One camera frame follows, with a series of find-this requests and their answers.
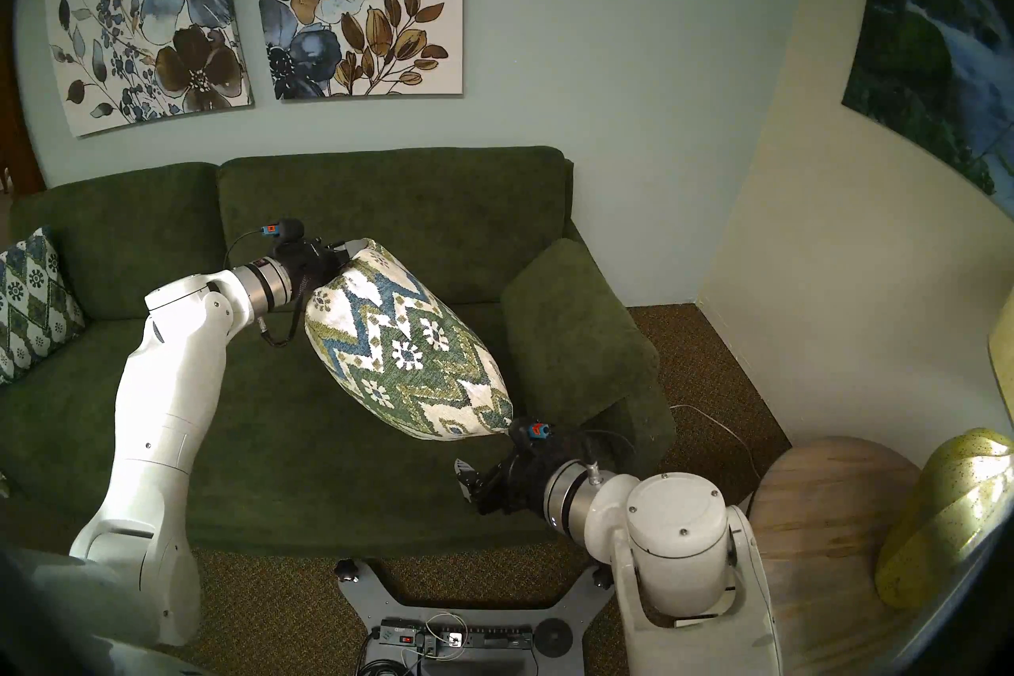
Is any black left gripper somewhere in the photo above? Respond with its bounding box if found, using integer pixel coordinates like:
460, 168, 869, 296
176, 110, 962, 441
275, 237, 355, 288

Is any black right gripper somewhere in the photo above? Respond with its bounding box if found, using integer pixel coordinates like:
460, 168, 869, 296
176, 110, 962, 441
453, 447, 560, 517

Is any zigzag patterned throw pillow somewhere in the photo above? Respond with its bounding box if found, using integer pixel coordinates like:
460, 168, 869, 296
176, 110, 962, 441
305, 237, 514, 441

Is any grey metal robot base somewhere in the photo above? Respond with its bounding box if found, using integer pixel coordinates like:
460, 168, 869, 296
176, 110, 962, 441
334, 558, 617, 676

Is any dark green fabric sofa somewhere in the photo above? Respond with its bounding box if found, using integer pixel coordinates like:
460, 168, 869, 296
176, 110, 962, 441
0, 145, 677, 558

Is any diamond patterned throw pillow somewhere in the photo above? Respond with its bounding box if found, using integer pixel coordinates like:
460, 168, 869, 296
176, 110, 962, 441
0, 227, 86, 386

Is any black power strip box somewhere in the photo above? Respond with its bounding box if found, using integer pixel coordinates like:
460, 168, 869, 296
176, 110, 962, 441
379, 621, 533, 658

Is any black round base disc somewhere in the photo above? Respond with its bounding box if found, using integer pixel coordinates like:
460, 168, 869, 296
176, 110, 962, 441
535, 619, 574, 658

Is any blue flower canvas painting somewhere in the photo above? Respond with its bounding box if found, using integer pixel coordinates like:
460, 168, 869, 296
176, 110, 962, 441
45, 0, 254, 138

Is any round wooden side table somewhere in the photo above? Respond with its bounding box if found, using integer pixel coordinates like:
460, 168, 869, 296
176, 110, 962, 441
749, 435, 924, 676

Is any gold speckled lamp base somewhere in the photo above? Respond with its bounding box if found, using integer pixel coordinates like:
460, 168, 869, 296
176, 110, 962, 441
875, 427, 1014, 610

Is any forest waterfall poster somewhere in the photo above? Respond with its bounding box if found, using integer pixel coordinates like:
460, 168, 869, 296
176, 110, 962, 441
841, 0, 1014, 216

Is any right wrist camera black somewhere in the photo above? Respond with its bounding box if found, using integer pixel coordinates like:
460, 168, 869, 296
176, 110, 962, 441
509, 416, 555, 450

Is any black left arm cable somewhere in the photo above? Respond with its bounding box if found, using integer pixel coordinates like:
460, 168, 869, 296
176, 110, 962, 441
224, 227, 311, 349

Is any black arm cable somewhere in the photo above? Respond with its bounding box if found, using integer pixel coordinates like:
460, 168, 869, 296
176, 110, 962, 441
224, 227, 311, 349
555, 429, 636, 481

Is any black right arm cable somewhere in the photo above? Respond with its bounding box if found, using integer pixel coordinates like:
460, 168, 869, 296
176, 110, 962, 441
555, 429, 636, 481

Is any white coiled cable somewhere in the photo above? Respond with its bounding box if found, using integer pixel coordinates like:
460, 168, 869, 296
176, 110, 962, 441
424, 613, 470, 656

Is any thin white floor cable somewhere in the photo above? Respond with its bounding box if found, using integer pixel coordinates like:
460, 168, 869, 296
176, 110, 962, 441
669, 404, 761, 481

